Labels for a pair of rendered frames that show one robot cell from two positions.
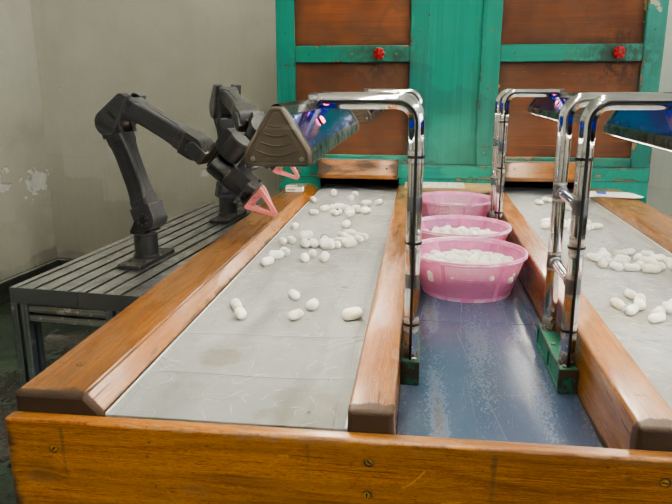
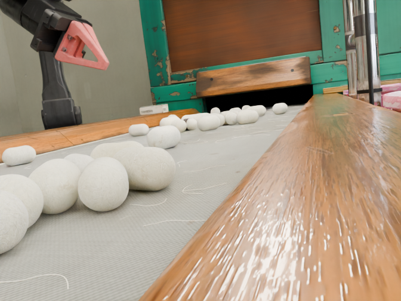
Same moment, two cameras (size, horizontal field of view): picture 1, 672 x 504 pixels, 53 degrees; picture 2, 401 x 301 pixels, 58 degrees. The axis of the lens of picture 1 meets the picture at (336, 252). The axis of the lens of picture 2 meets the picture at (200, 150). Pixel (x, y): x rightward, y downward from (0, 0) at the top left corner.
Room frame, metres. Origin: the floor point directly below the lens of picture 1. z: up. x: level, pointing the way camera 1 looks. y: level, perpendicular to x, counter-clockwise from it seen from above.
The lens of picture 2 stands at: (1.52, -0.13, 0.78)
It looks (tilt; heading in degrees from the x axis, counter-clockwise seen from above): 8 degrees down; 12
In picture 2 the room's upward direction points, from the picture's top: 7 degrees counter-clockwise
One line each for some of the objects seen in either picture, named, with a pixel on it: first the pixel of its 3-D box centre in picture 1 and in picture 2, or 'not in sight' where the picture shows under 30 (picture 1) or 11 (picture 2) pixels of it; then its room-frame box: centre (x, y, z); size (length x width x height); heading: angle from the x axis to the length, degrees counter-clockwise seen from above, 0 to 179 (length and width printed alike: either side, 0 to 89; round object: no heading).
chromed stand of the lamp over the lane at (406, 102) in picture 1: (365, 231); not in sight; (1.07, -0.05, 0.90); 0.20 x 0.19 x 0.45; 173
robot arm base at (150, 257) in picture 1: (146, 245); not in sight; (1.75, 0.51, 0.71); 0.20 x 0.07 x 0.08; 168
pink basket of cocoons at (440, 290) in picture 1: (466, 269); not in sight; (1.47, -0.30, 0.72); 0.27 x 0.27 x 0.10
